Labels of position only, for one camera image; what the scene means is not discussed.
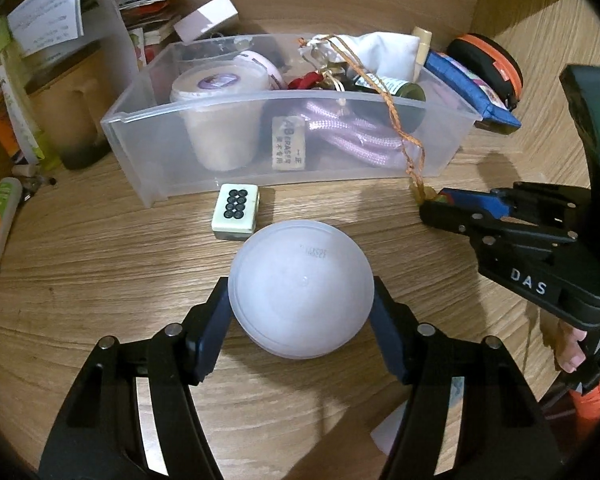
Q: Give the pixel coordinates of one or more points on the small white box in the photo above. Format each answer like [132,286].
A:
[207,17]

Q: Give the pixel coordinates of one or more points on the person's right hand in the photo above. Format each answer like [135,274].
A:
[570,347]

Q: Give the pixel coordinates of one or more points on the white sleeved eraser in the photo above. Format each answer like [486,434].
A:
[288,142]

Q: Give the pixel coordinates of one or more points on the pale blue paper strip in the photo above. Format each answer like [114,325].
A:
[392,430]

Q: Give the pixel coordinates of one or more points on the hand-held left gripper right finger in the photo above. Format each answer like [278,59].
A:
[387,340]

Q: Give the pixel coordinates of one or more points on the green white mahjong tile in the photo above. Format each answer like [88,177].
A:
[235,207]

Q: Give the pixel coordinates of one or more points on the red gold ornament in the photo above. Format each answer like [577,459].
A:
[310,80]

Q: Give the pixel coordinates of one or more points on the orange black round case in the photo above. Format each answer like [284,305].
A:
[490,60]

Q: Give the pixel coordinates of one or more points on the cream eraser stick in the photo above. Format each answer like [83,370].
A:
[422,45]

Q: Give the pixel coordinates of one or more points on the pink plastic jar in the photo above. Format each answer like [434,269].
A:
[265,67]

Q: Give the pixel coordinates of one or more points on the dark green glass bottle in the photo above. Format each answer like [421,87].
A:
[395,90]

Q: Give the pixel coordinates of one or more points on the brown ceramic mug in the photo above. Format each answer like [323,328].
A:
[65,110]

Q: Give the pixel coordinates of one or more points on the small dark metal items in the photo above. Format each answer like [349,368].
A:
[30,180]

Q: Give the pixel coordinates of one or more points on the yellow green bottle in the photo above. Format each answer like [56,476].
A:
[15,85]

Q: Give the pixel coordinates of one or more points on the blue zip pouch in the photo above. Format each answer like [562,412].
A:
[475,90]

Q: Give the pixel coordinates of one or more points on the white tape roll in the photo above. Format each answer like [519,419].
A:
[220,120]

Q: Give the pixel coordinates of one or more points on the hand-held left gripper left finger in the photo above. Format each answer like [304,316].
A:
[205,340]

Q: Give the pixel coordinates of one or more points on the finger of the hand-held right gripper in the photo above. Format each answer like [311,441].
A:
[480,202]
[450,220]

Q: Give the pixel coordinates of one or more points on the stack of small books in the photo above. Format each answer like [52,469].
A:
[150,10]

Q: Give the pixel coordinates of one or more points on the white round plastic container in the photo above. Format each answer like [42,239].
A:
[300,290]

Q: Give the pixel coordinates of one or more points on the clear plastic storage bin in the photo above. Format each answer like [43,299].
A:
[145,160]

